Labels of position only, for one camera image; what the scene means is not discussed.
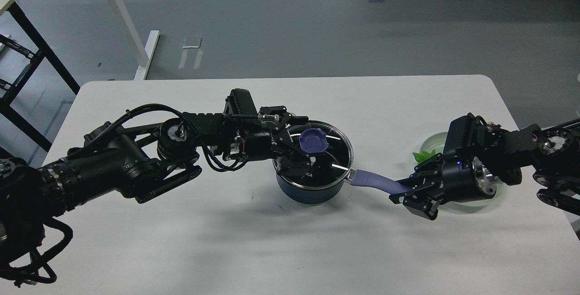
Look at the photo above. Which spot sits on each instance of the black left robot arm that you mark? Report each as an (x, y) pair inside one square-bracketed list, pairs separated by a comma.
[(147, 152)]

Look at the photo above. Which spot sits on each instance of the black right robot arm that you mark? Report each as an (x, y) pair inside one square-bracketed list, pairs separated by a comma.
[(479, 156)]

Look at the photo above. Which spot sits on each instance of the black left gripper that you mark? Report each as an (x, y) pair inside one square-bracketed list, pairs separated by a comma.
[(268, 138)]

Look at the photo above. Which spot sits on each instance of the black metal rack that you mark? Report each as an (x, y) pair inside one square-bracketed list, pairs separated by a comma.
[(35, 58)]

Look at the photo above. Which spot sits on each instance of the dark blue saucepan purple handle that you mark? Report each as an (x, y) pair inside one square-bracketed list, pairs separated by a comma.
[(355, 177)]

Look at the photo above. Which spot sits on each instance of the glass pot lid purple knob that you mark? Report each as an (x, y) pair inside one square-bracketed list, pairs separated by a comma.
[(333, 152)]

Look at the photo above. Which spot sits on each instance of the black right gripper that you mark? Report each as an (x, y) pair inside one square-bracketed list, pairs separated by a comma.
[(459, 183)]

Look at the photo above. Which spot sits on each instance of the clear glass plate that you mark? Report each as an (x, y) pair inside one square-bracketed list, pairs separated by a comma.
[(435, 144)]

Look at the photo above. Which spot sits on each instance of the orange toy carrot green leaves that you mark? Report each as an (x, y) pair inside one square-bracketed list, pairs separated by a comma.
[(424, 155)]

